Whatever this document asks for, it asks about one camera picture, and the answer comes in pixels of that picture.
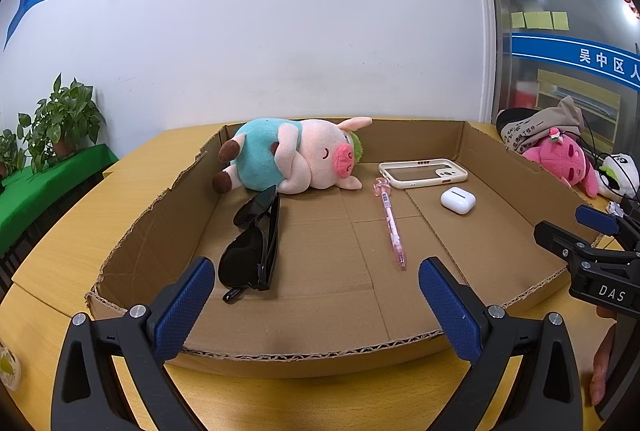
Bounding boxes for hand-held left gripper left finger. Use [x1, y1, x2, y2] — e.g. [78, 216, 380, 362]
[50, 256, 216, 431]

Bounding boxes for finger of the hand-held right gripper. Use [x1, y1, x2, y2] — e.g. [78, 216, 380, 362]
[575, 205, 624, 237]
[533, 221, 596, 268]

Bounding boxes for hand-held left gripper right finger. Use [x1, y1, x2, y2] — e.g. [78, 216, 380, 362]
[419, 256, 586, 431]

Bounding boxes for black sunglasses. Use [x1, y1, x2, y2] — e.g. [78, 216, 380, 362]
[218, 184, 282, 304]

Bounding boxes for pink transparent pen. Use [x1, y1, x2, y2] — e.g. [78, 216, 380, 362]
[373, 178, 408, 272]

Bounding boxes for white earbuds case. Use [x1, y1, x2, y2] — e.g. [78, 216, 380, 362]
[440, 186, 476, 215]

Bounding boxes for brown cardboard box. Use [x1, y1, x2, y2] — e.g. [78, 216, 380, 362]
[85, 117, 609, 380]

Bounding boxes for clear white phone case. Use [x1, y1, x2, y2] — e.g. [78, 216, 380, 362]
[378, 158, 470, 190]

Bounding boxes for person's right hand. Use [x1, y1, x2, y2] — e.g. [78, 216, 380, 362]
[589, 325, 618, 407]

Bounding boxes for white panda plush toy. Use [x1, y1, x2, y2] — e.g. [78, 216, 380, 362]
[597, 152, 640, 203]

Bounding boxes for magenta plush toy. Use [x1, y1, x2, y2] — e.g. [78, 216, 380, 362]
[522, 128, 601, 198]

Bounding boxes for grey cloth bag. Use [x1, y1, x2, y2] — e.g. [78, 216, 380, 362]
[496, 94, 586, 155]

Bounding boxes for blue banner sticker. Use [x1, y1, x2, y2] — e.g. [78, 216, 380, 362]
[510, 34, 640, 93]

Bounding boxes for green tablecloth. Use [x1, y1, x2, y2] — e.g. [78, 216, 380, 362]
[0, 144, 120, 258]

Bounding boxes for white round object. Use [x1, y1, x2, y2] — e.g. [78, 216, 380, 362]
[0, 345, 22, 393]

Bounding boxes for pink pig plush toy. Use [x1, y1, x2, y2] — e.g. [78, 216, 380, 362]
[212, 116, 374, 196]

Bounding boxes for large potted green plant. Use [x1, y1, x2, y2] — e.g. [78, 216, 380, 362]
[17, 72, 107, 175]

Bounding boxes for small potted green plant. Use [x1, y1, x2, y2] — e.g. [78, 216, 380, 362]
[0, 128, 27, 180]

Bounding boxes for black cable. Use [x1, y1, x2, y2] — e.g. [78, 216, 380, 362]
[580, 124, 628, 199]

